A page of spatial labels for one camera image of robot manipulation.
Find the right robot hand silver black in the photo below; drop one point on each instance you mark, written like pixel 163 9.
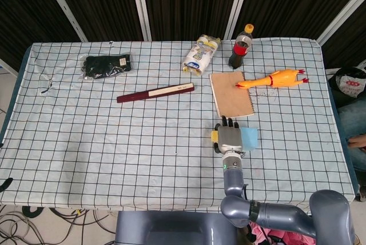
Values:
pixel 230 139

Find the small yellow foam cube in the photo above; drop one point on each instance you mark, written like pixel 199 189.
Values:
pixel 214 136

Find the right robot arm grey-blue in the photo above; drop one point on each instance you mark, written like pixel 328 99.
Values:
pixel 274 213

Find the large blue foam cube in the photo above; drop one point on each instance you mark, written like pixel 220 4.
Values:
pixel 251 139

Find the brown spiral notebook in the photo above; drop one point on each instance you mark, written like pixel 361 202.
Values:
pixel 231 99

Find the yellow rubber chicken toy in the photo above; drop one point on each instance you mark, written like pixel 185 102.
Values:
pixel 280 78

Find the cola bottle red label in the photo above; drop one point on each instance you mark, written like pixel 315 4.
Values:
pixel 238 53

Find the dark red folded fan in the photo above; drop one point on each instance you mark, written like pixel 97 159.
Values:
pixel 154 93

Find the pack of white tape rolls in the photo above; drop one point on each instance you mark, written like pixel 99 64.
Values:
pixel 200 55

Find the grey-blue robot torso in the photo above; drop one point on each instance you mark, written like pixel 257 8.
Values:
pixel 171 228

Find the pink cloth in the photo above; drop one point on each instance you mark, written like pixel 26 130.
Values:
pixel 280 235

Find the white black checkered tablecloth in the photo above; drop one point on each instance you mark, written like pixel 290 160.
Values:
pixel 114 148

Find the seated person in jeans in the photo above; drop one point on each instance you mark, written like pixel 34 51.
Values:
pixel 353 119

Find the white plastic bag red print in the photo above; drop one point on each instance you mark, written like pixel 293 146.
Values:
pixel 350 82

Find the black gloves in plastic bag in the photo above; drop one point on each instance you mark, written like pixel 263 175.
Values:
pixel 105 66

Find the black tape roll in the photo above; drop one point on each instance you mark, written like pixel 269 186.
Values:
pixel 32 212

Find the white partition post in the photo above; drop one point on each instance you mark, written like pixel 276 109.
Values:
pixel 63 5
pixel 140 5
pixel 343 13
pixel 237 5

